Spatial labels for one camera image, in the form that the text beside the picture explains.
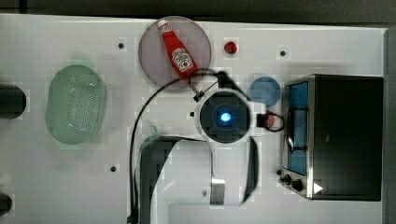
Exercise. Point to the red ketchup bottle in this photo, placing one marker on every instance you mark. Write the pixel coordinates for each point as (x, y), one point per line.
(178, 54)

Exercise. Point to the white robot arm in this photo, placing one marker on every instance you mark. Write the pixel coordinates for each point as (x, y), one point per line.
(220, 167)

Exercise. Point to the green cup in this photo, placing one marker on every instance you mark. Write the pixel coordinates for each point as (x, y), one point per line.
(149, 133)

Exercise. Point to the pink round plate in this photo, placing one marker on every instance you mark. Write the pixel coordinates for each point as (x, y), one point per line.
(152, 53)

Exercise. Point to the black toaster oven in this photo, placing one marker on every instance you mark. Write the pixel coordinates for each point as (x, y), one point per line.
(333, 138)

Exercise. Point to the large strawberry toy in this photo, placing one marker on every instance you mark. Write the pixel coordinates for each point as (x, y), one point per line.
(270, 120)

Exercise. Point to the small red strawberry toy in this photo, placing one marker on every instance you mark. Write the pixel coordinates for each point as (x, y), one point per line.
(230, 47)

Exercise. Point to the black cylinder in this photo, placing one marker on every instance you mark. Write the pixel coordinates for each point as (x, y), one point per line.
(12, 101)
(5, 204)

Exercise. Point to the black cylinder left upper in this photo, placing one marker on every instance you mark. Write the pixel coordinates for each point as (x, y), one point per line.
(12, 101)

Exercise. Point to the black cylinder left lower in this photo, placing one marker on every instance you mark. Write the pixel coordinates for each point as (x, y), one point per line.
(5, 204)

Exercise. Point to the blue bowl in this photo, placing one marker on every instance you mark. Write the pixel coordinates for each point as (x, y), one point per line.
(265, 90)

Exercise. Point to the green perforated basket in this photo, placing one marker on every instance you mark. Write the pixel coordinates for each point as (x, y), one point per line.
(76, 104)

